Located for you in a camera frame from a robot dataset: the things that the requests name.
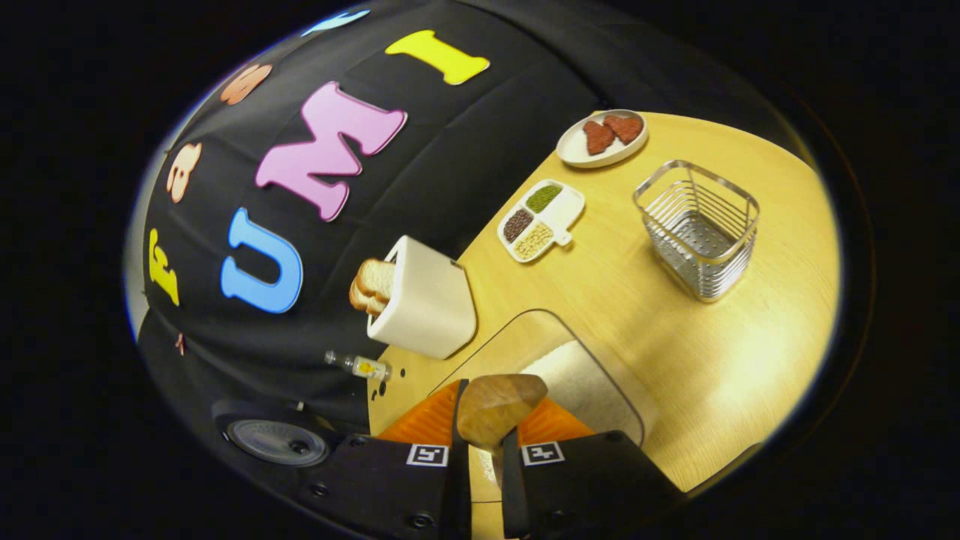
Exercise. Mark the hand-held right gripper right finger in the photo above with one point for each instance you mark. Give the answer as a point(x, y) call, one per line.
point(592, 480)

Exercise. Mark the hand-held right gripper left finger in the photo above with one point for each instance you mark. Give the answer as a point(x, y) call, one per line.
point(390, 487)

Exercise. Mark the white rice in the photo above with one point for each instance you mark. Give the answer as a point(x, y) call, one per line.
point(585, 390)

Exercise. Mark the wooden spoon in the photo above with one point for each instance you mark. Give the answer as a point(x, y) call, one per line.
point(499, 405)

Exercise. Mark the dark blue rice cooker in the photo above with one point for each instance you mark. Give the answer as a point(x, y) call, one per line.
point(277, 441)

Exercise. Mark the glass bottle yellow label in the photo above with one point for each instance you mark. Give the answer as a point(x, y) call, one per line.
point(367, 367)

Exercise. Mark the white toaster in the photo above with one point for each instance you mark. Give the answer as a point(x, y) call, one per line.
point(431, 307)

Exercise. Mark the white divided bean dish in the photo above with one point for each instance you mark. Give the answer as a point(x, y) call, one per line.
point(568, 214)

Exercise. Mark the round white plate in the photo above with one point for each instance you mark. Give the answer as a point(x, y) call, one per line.
point(574, 150)

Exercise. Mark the red heart-shaped meat piece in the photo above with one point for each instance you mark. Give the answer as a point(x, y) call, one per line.
point(598, 137)
point(625, 127)

